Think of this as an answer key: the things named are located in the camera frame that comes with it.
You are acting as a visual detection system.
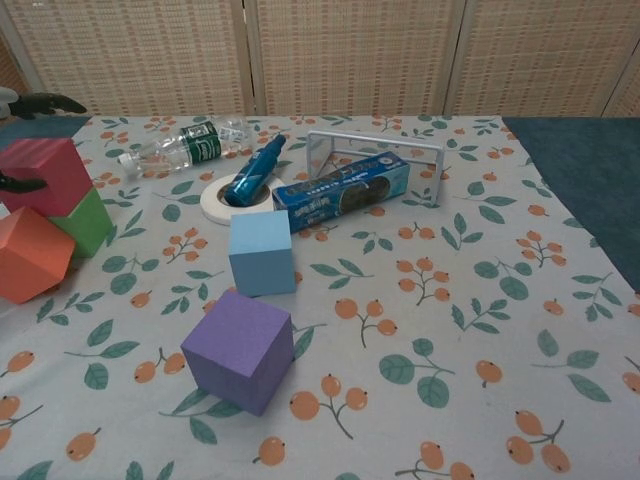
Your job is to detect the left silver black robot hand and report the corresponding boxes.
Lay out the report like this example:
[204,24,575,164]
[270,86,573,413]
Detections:
[0,85,87,194]

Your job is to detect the pink cube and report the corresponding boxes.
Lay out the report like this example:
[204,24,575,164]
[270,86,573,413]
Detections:
[0,137,96,219]

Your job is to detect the green foam cube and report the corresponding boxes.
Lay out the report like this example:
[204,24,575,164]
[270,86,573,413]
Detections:
[49,188,114,259]

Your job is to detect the orange cube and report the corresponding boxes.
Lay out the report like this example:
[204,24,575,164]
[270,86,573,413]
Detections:
[0,206,77,305]

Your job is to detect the light blue cube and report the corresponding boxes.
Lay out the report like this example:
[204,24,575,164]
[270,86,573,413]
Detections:
[227,209,297,299]

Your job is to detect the purple cube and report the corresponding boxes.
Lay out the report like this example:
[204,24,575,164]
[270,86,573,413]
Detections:
[179,289,295,417]

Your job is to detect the clear bottle with green label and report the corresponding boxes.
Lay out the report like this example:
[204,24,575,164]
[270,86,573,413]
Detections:
[118,115,254,182]

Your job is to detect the white tape roll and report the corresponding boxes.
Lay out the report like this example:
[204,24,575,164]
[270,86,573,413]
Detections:
[199,174,284,225]

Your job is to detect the blue spray bottle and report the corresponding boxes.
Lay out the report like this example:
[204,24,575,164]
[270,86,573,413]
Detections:
[222,132,288,206]

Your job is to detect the blue cookie box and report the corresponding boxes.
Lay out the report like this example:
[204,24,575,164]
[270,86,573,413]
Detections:
[271,153,412,235]

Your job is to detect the woven bamboo folding screen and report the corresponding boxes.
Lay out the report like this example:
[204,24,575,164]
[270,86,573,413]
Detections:
[0,0,640,119]

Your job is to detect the floral patterned tablecloth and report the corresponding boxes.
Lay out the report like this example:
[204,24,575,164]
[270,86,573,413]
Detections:
[0,113,640,480]

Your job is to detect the white wire mesh rack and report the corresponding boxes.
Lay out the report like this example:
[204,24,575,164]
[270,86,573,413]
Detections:
[306,128,446,206]

